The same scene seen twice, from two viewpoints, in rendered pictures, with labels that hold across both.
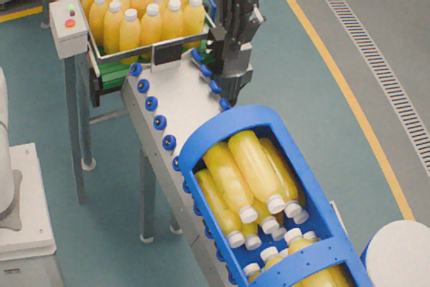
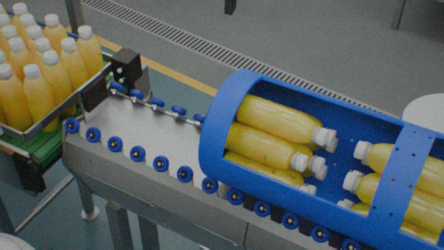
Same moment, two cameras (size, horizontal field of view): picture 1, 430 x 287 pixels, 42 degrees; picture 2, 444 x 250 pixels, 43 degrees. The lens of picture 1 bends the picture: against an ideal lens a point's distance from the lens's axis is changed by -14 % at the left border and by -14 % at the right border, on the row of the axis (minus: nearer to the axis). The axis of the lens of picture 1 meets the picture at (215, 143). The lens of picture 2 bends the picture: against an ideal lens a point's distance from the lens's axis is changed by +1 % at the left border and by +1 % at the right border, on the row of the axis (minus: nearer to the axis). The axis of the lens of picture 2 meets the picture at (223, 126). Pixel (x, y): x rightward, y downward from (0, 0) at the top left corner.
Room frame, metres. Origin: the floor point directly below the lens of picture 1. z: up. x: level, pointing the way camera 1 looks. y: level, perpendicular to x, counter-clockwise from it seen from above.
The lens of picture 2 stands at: (0.13, 0.47, 2.02)
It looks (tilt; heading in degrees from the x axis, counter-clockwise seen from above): 43 degrees down; 331
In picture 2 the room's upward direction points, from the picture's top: straight up
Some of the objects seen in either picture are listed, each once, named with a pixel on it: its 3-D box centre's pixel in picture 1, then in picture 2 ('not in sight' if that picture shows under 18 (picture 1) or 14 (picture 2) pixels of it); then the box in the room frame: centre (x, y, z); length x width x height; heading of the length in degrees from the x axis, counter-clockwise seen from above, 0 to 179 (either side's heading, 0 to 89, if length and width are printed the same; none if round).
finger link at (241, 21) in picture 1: (242, 20); not in sight; (0.93, -0.01, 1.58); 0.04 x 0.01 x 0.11; 133
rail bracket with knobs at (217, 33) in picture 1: (219, 43); (125, 69); (1.54, 0.04, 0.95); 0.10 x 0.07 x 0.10; 121
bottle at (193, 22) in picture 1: (193, 22); (91, 60); (1.57, 0.14, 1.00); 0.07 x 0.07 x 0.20
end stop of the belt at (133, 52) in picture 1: (158, 46); (75, 96); (1.46, 0.23, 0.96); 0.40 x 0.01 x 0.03; 121
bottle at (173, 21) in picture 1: (172, 27); (75, 72); (1.53, 0.20, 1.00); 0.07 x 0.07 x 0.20
